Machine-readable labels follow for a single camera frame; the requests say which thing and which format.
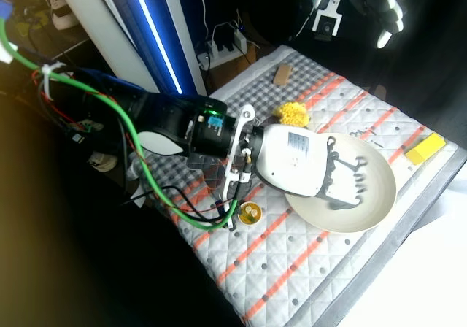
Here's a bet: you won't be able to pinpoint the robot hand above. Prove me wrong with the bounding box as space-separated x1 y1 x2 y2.
341 0 409 50
253 122 370 211

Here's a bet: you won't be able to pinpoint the small brown cork block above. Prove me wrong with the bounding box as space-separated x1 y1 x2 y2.
272 64 295 86

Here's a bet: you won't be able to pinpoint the cream round plate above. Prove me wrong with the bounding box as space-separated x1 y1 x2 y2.
283 132 398 234

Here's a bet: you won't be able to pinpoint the yellow toy corn piece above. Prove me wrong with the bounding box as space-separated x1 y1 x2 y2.
271 101 310 128

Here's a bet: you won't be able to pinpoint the grey checked quilt orange stripes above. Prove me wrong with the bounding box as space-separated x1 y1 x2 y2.
126 44 467 327

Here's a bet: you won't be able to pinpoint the white power strip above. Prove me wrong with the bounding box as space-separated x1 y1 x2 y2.
196 39 250 69

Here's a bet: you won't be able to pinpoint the white power adapter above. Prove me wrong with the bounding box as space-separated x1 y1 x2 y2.
232 28 248 50

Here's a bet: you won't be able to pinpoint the yellow rectangular block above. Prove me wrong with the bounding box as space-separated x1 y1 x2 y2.
404 132 447 166

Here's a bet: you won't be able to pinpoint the beige shoe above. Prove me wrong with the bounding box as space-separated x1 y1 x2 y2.
88 150 119 173

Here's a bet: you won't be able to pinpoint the white pillar with blue light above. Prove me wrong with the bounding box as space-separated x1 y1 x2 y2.
50 0 209 97

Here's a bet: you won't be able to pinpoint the white sneaker with black sole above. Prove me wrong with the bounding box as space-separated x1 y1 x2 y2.
34 0 80 31

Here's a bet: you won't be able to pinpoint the green cable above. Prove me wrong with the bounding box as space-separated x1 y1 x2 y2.
0 15 242 230

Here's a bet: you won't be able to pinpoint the white cable tie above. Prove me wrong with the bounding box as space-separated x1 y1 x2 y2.
39 61 67 102

